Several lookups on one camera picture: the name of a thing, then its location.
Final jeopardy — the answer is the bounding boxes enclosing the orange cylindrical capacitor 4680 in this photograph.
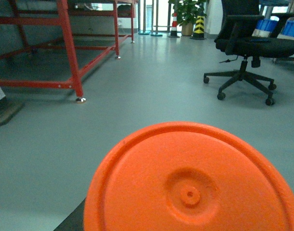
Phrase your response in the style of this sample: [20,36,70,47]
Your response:
[83,122,294,231]

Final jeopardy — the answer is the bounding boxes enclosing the far red white cone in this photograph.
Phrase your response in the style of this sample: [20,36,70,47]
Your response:
[167,12,179,38]

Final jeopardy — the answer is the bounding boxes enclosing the yellow black striped cone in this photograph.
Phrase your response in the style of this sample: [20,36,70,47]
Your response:
[190,15,205,40]

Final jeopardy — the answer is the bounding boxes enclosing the potted green plant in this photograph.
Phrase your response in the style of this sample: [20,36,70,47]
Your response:
[168,0,209,37]

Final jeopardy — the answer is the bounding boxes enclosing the black office chair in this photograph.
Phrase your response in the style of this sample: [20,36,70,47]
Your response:
[203,0,294,106]

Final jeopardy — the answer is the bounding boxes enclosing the red white traffic cone left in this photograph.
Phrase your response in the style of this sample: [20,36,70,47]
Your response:
[0,86,25,126]

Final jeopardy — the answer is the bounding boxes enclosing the steel shelf with blue bins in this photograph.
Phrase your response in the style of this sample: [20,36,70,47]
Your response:
[253,0,294,38]

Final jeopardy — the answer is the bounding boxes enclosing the red metal table frame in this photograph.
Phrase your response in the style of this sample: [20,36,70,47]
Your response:
[0,0,138,103]

